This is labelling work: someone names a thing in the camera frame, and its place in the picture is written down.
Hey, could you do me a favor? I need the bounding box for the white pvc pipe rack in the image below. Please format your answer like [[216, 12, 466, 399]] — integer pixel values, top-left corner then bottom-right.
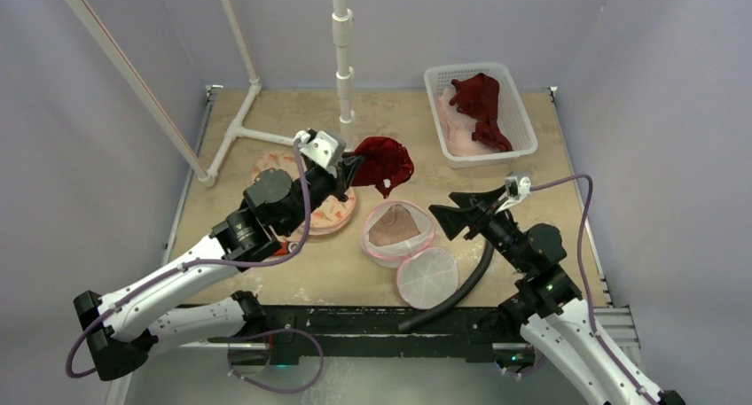
[[64, 0, 356, 187]]

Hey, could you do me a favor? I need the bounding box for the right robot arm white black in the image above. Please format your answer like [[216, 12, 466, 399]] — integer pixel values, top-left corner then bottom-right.
[[429, 187, 684, 404]]

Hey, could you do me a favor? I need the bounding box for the white mesh laundry bag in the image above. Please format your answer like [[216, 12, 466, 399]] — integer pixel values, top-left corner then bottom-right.
[[360, 200, 459, 310]]

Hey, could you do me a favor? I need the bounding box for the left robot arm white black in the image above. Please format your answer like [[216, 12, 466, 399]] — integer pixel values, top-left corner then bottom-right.
[[66, 153, 364, 381]]

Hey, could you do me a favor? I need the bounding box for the pink bra in basket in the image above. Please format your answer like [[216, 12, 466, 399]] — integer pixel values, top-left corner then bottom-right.
[[435, 88, 497, 157]]

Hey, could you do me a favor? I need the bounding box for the dark red bra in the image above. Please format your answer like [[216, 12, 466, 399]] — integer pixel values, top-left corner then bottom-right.
[[450, 73, 513, 152], [350, 136, 415, 199]]

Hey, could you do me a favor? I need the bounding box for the black corrugated hose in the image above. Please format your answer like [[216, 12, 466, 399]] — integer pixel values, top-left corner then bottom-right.
[[397, 240, 497, 333]]

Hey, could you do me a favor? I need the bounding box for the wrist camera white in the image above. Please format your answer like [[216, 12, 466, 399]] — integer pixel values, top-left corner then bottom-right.
[[497, 173, 532, 213], [294, 129, 347, 174]]

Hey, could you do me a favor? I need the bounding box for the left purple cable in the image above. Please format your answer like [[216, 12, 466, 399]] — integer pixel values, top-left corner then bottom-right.
[[64, 135, 312, 380]]

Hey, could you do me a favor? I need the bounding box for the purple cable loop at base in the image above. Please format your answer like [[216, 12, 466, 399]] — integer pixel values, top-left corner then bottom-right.
[[226, 327, 325, 395]]

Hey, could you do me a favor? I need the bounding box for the beige tan bra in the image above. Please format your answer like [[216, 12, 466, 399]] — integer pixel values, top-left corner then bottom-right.
[[368, 204, 420, 246]]

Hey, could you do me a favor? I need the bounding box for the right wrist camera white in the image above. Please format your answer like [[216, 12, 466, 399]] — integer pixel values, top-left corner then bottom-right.
[[497, 173, 532, 213]]

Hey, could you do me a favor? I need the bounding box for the white plastic basket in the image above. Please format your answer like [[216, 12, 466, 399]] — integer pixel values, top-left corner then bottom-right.
[[424, 62, 538, 168]]

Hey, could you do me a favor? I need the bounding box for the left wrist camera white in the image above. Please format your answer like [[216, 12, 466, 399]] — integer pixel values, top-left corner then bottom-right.
[[294, 129, 347, 174]]

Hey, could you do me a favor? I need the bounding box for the floral mesh laundry bag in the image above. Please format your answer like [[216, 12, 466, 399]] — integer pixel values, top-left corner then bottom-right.
[[247, 149, 357, 236]]

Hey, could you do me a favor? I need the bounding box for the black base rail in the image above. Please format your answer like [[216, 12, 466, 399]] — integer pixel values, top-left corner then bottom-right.
[[205, 291, 553, 365]]

